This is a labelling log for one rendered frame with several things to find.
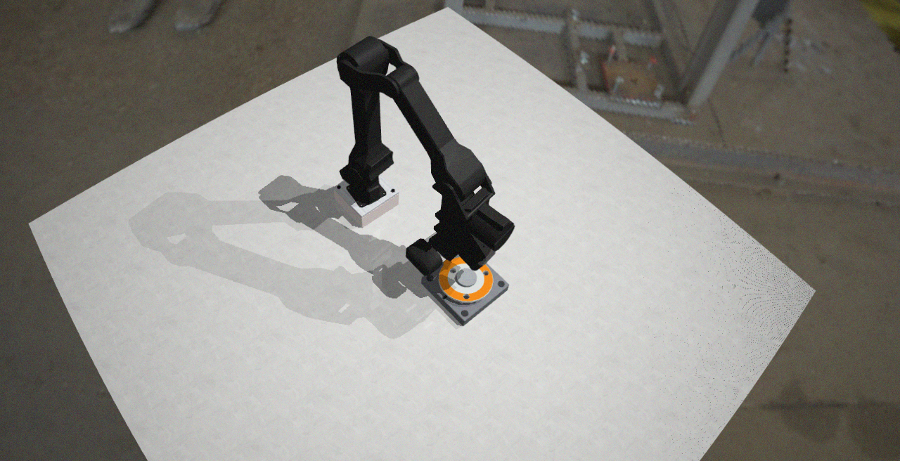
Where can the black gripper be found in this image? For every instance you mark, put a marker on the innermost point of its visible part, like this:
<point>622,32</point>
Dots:
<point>423,255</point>

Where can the orange round plate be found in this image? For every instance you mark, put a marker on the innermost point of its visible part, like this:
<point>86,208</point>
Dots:
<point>449,286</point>

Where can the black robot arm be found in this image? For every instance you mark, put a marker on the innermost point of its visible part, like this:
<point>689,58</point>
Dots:
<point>455,168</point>

